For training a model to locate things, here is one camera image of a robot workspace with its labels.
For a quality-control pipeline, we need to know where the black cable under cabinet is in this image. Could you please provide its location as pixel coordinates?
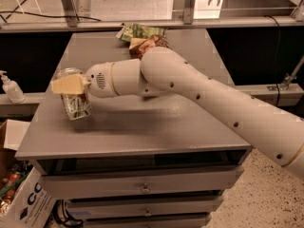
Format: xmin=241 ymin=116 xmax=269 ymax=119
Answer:
xmin=51 ymin=199 xmax=84 ymax=228

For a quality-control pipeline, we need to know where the green snack bag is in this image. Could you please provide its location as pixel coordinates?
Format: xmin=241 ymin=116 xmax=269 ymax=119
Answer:
xmin=116 ymin=24 xmax=165 ymax=42

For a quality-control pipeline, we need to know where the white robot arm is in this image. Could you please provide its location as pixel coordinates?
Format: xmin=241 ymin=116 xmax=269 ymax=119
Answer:
xmin=50 ymin=47 xmax=304 ymax=181

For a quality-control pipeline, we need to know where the black hanging cable right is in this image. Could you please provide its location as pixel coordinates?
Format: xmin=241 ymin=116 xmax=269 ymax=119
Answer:
xmin=265 ymin=14 xmax=283 ymax=105

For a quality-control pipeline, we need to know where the white pump bottle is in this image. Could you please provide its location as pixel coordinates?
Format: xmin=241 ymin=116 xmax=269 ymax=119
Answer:
xmin=0 ymin=70 xmax=26 ymax=104

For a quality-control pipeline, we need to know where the brown sea salt chip bag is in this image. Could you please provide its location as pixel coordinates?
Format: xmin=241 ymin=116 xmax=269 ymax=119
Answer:
xmin=129 ymin=34 xmax=170 ymax=59

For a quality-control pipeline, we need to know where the white cardboard box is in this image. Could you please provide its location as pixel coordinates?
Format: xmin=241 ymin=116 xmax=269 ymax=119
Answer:
xmin=0 ymin=120 xmax=55 ymax=228

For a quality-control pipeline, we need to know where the grey metal rail frame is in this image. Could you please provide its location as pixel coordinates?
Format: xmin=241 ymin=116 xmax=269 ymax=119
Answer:
xmin=1 ymin=0 xmax=304 ymax=33

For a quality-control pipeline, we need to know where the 7up soda can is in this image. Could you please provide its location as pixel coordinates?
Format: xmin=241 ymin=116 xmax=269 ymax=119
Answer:
xmin=55 ymin=67 xmax=91 ymax=121

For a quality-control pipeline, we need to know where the grey drawer cabinet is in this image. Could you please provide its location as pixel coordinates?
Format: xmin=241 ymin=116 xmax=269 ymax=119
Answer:
xmin=14 ymin=28 xmax=254 ymax=228

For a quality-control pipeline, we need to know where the black cable on floor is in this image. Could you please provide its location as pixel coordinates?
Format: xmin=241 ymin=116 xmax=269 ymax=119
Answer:
xmin=0 ymin=0 xmax=102 ymax=23

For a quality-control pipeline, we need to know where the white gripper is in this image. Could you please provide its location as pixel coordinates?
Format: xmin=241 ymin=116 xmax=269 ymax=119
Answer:
xmin=50 ymin=63 xmax=118 ymax=98

